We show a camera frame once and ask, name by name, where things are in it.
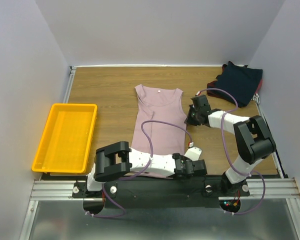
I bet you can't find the pink ribbed tank top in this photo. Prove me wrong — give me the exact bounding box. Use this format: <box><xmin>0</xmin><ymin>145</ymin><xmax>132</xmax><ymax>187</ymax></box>
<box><xmin>131</xmin><ymin>84</ymin><xmax>186</xmax><ymax>155</ymax></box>

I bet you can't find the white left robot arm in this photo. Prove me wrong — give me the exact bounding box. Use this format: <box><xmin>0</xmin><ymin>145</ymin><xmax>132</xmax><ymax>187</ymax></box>
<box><xmin>84</xmin><ymin>141</ymin><xmax>207</xmax><ymax>197</ymax></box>

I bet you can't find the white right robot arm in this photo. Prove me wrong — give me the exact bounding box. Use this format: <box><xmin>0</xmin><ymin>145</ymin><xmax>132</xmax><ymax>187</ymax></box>
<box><xmin>185</xmin><ymin>95</ymin><xmax>277</xmax><ymax>195</ymax></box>

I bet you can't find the folded navy tank top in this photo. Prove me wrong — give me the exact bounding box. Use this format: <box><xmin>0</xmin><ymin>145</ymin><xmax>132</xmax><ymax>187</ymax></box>
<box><xmin>212</xmin><ymin>61</ymin><xmax>263</xmax><ymax>108</ymax></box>

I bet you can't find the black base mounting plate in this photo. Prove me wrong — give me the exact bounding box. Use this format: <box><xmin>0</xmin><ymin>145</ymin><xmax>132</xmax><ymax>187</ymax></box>
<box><xmin>72</xmin><ymin>175</ymin><xmax>250</xmax><ymax>214</ymax></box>

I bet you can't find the striped folded garment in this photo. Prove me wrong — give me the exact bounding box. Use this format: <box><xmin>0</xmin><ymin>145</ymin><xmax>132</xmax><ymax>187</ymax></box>
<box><xmin>251</xmin><ymin>93</ymin><xmax>260</xmax><ymax>104</ymax></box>

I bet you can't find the yellow plastic bin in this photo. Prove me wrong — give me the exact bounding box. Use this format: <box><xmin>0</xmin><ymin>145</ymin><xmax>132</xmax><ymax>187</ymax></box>
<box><xmin>31</xmin><ymin>103</ymin><xmax>98</xmax><ymax>174</ymax></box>

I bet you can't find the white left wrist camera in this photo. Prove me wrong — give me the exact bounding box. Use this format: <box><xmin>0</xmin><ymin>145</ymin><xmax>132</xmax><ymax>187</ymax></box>
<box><xmin>184</xmin><ymin>142</ymin><xmax>202</xmax><ymax>161</ymax></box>

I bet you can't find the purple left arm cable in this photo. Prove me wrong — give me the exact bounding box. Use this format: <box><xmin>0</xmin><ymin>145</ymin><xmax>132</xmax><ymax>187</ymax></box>
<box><xmin>84</xmin><ymin>120</ymin><xmax>195</xmax><ymax>218</ymax></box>

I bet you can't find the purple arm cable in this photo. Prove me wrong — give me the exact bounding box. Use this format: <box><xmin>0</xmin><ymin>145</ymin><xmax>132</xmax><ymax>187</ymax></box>
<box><xmin>84</xmin><ymin>120</ymin><xmax>195</xmax><ymax>218</ymax></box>
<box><xmin>198</xmin><ymin>87</ymin><xmax>266</xmax><ymax>216</ymax></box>

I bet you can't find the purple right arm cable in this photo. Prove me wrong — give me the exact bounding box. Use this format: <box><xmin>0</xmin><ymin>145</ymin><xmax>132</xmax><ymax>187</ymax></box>
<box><xmin>198</xmin><ymin>87</ymin><xmax>266</xmax><ymax>216</ymax></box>

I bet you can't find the aluminium frame rail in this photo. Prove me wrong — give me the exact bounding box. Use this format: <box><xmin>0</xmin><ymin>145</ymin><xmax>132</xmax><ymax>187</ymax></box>
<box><xmin>29</xmin><ymin>178</ymin><xmax>85</xmax><ymax>201</ymax></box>

